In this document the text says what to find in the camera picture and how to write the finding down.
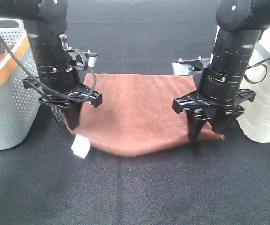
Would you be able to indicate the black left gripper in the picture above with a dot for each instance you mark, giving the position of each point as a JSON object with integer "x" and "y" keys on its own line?
{"x": 60, "y": 84}

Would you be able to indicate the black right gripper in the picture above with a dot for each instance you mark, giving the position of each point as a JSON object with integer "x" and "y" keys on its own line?
{"x": 217, "y": 90}

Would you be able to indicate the brown microfibre towel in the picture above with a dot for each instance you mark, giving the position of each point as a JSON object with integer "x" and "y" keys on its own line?
{"x": 136, "y": 115}

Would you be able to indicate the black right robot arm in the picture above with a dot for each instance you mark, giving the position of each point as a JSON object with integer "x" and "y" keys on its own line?
{"x": 241, "y": 24}

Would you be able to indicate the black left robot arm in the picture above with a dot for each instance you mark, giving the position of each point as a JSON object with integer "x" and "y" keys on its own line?
{"x": 45, "y": 23}

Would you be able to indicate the grey perforated laundry basket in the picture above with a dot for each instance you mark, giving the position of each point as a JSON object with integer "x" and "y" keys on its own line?
{"x": 18, "y": 105}

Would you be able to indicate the white woven-pattern storage basket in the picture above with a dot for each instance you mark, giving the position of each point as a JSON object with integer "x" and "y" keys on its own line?
{"x": 255, "y": 121}

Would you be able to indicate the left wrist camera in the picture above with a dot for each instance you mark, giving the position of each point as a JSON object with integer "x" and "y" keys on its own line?
{"x": 83, "y": 59}

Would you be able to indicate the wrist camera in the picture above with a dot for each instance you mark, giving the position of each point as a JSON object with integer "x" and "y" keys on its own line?
{"x": 83, "y": 59}
{"x": 183, "y": 67}

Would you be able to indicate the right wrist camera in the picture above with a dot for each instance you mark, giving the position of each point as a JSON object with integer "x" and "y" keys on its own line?
{"x": 183, "y": 67}

